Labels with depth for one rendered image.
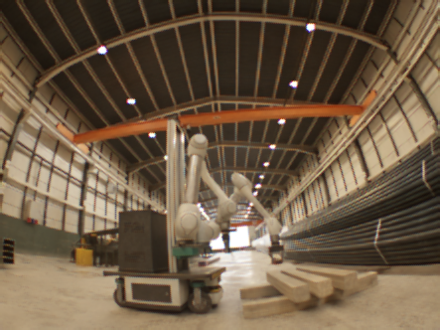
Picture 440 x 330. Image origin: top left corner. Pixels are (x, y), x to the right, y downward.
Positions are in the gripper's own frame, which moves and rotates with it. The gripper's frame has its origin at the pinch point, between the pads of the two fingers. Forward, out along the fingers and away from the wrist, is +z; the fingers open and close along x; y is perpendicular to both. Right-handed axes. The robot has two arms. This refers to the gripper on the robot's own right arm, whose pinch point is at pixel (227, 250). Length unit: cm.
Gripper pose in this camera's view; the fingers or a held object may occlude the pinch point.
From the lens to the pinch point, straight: 167.9
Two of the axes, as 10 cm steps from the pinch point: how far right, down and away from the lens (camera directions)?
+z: 0.9, 9.2, -3.9
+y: -9.8, 1.5, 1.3
